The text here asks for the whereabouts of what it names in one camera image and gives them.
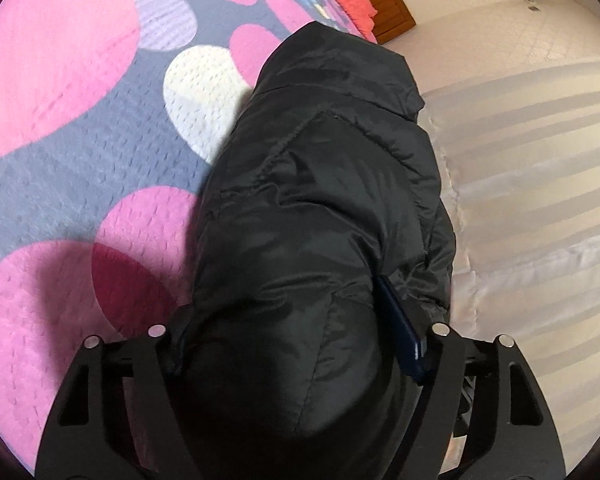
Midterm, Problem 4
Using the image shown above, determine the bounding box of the wooden headboard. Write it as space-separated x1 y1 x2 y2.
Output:
347 0 417 46

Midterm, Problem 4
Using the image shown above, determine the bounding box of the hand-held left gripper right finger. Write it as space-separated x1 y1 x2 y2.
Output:
377 274 567 480

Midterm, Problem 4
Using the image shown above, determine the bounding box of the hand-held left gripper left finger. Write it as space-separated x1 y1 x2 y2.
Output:
34 320 196 480

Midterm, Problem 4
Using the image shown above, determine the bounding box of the white striped fabric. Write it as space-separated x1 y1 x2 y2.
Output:
417 57 600 476

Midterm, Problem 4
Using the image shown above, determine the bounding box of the black puffer jacket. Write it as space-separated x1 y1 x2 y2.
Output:
162 21 456 480

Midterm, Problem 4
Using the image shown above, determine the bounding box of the dotted colourful bedspread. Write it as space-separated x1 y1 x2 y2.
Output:
0 0 381 466

